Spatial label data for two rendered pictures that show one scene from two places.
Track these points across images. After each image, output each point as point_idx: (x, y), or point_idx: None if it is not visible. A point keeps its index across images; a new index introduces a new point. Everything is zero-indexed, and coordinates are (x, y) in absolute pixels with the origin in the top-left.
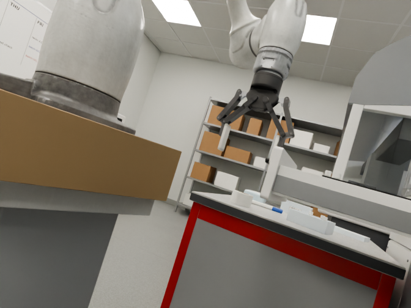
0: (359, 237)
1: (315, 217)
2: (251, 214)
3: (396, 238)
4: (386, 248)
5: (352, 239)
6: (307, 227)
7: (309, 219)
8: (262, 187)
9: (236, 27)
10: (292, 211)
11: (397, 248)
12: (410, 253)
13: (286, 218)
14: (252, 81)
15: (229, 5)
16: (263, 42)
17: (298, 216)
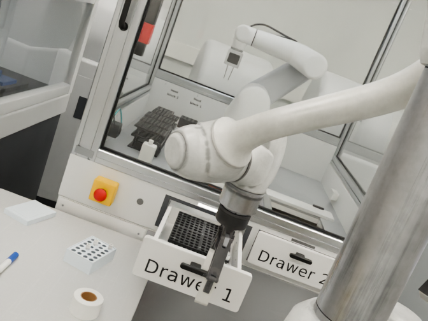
0: (53, 214)
1: (83, 244)
2: (134, 313)
3: (88, 202)
4: (58, 205)
5: (64, 226)
6: (102, 265)
7: (105, 258)
8: (239, 306)
9: (247, 162)
10: (95, 262)
11: (101, 215)
12: (140, 228)
13: (89, 273)
14: (239, 227)
15: (267, 142)
16: (263, 189)
17: (98, 263)
